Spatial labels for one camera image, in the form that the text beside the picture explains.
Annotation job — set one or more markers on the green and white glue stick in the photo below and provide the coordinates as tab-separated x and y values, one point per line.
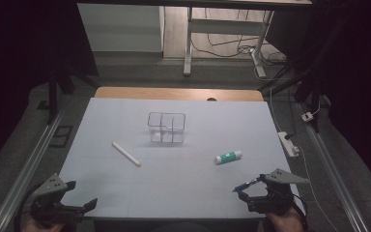
228	157

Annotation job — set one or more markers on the white pen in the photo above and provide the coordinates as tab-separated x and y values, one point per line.
126	154

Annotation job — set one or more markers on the black floor frame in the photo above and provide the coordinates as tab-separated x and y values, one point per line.
61	136

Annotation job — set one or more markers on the white power strip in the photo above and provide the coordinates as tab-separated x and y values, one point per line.
288	144

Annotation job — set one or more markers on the person's left hand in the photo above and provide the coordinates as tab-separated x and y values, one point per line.
32	227

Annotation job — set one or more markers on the wooden table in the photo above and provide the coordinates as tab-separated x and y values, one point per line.
174	94

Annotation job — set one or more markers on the person's right hand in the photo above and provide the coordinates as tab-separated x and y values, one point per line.
285	222

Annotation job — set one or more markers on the blue pen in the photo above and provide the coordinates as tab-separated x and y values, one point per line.
247	186

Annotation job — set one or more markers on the black metal stand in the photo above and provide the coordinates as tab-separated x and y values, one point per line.
53	93
307	87

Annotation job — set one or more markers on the white cabinet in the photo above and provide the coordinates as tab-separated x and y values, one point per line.
122	27

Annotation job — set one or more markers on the aluminium rail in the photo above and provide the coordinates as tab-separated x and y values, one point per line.
331	170
29	170

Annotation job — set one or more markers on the pale blue table mat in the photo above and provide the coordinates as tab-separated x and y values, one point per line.
174	180

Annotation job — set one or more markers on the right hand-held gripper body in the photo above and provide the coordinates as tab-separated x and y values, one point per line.
281	177

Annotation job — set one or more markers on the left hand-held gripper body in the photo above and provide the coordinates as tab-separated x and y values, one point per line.
50	187

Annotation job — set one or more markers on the clear plastic pen holder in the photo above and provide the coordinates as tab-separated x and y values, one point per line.
166	127

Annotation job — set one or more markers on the white desk frame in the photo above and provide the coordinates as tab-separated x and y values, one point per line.
225	27

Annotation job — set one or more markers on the small white adapter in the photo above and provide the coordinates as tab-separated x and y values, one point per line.
307	116

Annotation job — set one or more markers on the black plug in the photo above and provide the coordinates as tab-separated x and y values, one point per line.
289	136

